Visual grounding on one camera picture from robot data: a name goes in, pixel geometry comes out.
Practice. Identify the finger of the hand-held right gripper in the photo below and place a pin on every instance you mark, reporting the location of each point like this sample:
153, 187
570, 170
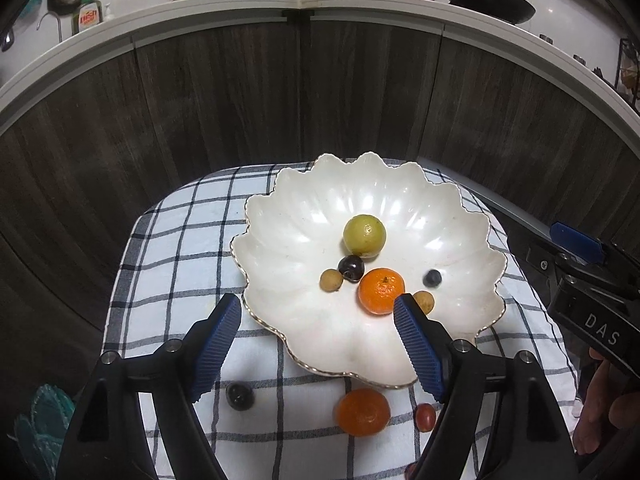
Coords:
575, 241

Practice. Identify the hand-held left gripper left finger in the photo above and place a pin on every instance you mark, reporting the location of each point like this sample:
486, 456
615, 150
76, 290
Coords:
217, 345

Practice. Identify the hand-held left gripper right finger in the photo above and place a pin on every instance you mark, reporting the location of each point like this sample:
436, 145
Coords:
420, 350

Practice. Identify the small tan longan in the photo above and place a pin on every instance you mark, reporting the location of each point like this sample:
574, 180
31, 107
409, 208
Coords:
426, 301
331, 280

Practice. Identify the orange tangerine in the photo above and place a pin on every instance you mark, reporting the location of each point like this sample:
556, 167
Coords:
363, 411
380, 291

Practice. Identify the blueberry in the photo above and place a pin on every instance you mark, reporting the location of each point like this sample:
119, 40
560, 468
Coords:
433, 278

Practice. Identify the white scalloped bowl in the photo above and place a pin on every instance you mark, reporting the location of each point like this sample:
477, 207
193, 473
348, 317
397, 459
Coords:
310, 340

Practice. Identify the dark purple plum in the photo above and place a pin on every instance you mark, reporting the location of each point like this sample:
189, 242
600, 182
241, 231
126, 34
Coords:
350, 266
239, 396

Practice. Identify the green guava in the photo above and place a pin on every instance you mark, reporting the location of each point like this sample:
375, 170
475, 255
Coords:
364, 235

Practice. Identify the person's right hand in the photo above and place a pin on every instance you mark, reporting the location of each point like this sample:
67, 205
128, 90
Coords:
605, 405

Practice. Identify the red grape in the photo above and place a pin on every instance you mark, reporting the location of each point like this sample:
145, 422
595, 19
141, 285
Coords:
426, 417

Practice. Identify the white black checkered cloth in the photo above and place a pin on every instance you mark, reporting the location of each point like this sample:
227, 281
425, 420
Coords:
165, 260

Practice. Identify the teal glass dish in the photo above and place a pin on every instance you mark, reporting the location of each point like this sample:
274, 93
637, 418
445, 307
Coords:
42, 425

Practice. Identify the dark wood-grain kitchen cabinet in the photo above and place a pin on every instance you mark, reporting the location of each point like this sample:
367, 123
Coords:
200, 100

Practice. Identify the small white blue bottle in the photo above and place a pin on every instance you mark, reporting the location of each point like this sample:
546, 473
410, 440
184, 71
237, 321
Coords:
107, 12

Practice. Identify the green dish soap bottle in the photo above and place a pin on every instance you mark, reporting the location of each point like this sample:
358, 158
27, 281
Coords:
87, 17

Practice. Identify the thin chrome faucet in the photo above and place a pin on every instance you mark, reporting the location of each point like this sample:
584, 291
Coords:
59, 27

